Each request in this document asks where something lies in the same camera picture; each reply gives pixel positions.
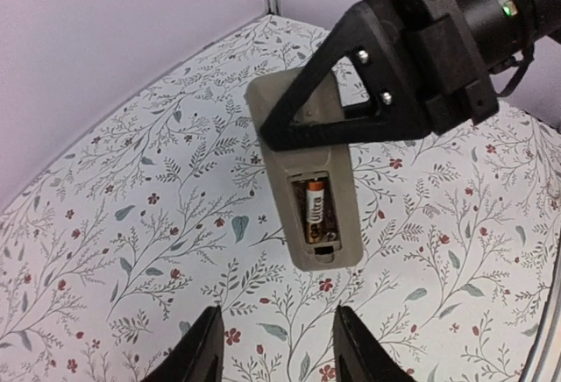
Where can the grey battery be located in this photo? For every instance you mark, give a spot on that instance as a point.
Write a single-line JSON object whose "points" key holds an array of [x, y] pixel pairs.
{"points": [[320, 221]]}

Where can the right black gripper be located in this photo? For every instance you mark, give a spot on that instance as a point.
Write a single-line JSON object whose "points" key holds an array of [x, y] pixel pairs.
{"points": [[377, 79]]}

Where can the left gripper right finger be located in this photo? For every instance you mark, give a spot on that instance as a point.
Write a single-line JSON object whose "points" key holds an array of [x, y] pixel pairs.
{"points": [[358, 356]]}

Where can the floral patterned table mat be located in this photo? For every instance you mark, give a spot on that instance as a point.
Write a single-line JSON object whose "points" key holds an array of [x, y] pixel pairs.
{"points": [[165, 208]]}

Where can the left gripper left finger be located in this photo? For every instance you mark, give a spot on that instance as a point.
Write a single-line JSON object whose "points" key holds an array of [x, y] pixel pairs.
{"points": [[199, 355]]}

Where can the grey white remote control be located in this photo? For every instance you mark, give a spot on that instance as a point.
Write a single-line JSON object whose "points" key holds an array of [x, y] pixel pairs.
{"points": [[289, 172]]}

